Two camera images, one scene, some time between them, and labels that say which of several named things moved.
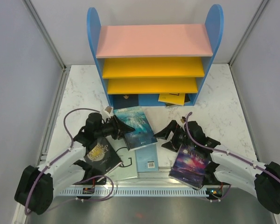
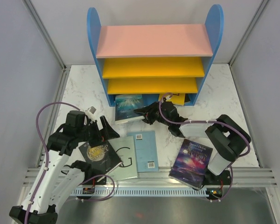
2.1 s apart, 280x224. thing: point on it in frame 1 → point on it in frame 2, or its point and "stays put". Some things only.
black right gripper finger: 171,146 → 148,121
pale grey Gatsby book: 128,169 stays put
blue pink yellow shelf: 154,65 stays put
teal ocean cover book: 143,135 → 125,105
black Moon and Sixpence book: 102,156 stays put
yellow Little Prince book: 175,98 stays put
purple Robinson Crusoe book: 189,165 stays put
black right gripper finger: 168,133 → 147,110
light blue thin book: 146,158 stays put
